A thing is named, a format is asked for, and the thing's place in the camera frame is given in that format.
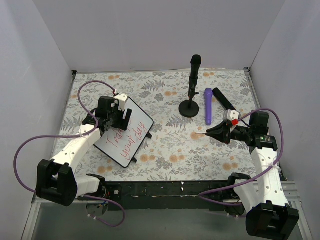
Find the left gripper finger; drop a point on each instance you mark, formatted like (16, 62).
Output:
(126, 120)
(117, 115)

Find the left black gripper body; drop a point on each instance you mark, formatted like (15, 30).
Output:
(122, 120)

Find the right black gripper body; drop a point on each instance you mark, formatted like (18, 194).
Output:
(227, 133)

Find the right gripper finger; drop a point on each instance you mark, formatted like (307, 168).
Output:
(223, 127)
(221, 137)

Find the small black-framed whiteboard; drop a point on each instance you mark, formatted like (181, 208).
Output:
(121, 146)

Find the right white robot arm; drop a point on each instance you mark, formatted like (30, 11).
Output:
(268, 213)

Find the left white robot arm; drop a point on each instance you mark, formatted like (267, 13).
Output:
(56, 181)

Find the black handheld microphone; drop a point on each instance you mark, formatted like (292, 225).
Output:
(222, 99)

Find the purple microphone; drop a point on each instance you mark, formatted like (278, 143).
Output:
(208, 94)

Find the black round microphone stand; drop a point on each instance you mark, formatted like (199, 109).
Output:
(189, 108)

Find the floral patterned table mat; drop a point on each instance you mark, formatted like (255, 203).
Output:
(175, 152)

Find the black microphone on stand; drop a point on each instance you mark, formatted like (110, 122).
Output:
(195, 63)

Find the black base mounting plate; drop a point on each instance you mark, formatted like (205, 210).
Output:
(173, 195)

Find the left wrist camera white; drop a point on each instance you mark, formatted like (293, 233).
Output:
(120, 99)

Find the wire whiteboard easel stand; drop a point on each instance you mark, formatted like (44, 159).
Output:
(143, 146)

